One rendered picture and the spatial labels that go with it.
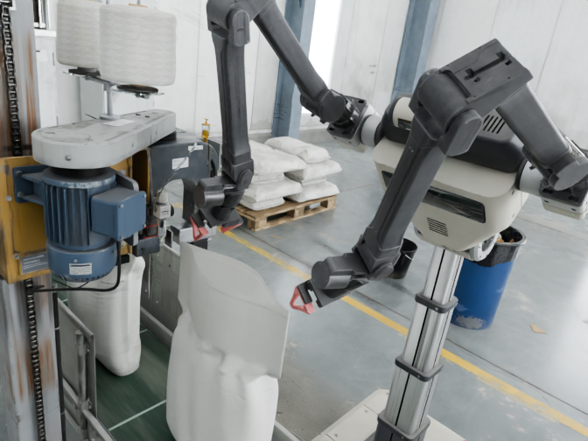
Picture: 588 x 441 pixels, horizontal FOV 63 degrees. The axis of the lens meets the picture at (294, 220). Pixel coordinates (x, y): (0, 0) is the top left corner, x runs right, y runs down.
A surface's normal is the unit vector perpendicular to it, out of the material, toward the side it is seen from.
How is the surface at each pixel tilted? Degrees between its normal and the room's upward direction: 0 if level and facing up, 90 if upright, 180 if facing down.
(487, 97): 118
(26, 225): 90
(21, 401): 90
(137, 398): 0
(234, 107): 102
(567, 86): 90
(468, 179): 40
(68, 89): 90
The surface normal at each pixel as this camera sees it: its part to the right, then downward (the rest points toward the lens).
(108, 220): -0.33, 0.30
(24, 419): 0.72, 0.33
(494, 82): -0.33, -0.43
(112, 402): 0.12, -0.92
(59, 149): -0.01, 0.37
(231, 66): 0.55, 0.56
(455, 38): -0.69, 0.18
